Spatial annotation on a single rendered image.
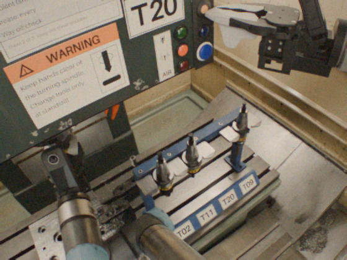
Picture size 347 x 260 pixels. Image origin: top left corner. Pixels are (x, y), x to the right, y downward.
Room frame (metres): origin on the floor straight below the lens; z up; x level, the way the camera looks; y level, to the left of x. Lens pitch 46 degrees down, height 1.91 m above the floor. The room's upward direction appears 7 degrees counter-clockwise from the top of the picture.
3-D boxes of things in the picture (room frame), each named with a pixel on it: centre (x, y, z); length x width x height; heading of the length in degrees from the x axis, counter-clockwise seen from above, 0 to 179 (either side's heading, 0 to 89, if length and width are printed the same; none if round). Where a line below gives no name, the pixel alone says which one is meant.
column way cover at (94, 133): (0.85, 0.52, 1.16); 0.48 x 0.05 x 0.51; 120
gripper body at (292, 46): (0.35, -0.20, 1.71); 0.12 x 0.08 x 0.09; 60
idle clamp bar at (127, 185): (0.67, 0.17, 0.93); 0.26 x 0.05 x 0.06; 125
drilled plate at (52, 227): (0.44, 0.43, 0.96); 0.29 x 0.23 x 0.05; 120
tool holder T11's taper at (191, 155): (0.54, -0.04, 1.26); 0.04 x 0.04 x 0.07
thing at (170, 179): (0.49, 0.05, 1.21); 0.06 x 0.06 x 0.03
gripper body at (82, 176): (0.34, 0.25, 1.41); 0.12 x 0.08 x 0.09; 19
